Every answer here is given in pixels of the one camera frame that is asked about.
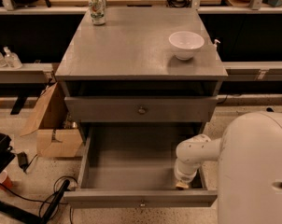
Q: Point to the grey drawer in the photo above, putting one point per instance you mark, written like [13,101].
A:
[141,109]
[132,166]

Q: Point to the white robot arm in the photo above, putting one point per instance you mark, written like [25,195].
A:
[249,157]

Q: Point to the grey top drawer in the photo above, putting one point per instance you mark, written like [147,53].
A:
[141,109]

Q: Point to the grey drawer cabinet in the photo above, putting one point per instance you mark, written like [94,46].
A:
[130,56]

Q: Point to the brown cardboard box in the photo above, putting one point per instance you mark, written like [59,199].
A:
[55,137]

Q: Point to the white bowl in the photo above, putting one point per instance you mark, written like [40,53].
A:
[185,44]

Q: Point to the white pump bottle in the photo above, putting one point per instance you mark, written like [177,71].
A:
[216,44]

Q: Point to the black power adapter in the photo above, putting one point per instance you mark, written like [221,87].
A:
[22,160]

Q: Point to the red plastic cup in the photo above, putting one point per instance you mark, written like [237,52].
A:
[5,181]

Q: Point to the black bin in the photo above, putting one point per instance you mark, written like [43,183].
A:
[6,156]

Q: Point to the black stand leg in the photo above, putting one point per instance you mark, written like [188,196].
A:
[33,211]

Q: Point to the green white drink can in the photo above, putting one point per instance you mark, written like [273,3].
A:
[97,11]

